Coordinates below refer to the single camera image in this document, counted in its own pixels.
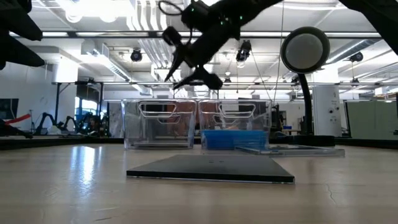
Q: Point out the black table edge rail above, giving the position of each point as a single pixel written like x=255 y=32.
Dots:
x=62 y=141

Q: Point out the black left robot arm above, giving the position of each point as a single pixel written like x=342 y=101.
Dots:
x=15 y=21

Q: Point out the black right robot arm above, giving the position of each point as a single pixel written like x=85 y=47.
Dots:
x=382 y=18

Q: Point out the black background robot arms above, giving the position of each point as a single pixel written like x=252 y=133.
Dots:
x=87 y=124

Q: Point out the red and white barrier band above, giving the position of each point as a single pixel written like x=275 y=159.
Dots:
x=17 y=119

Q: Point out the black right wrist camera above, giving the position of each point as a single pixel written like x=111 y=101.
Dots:
x=196 y=14

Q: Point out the clear jewel case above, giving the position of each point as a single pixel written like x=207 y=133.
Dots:
x=304 y=151

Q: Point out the black ceiling-hung spotlight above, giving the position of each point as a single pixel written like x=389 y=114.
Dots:
x=136 y=55
x=243 y=52
x=356 y=57

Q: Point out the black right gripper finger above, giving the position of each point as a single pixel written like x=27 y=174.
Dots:
x=205 y=79
x=176 y=57

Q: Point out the grey partition wall panel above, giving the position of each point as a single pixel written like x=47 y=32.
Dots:
x=373 y=119

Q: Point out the clear plastic bin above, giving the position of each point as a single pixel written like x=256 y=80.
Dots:
x=236 y=115
x=155 y=130

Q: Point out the blue translucent jewel case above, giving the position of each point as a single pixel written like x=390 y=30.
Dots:
x=233 y=139

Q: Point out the round black gooseneck lamp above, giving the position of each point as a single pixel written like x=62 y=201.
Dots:
x=304 y=49

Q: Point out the white cylindrical pillar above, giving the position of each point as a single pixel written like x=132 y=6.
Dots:
x=326 y=112

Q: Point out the white ceiling air duct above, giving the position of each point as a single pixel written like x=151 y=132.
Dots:
x=112 y=67

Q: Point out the dark wall monitor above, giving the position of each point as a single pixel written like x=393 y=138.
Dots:
x=8 y=109

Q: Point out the black jewel case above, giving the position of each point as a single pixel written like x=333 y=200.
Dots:
x=211 y=168

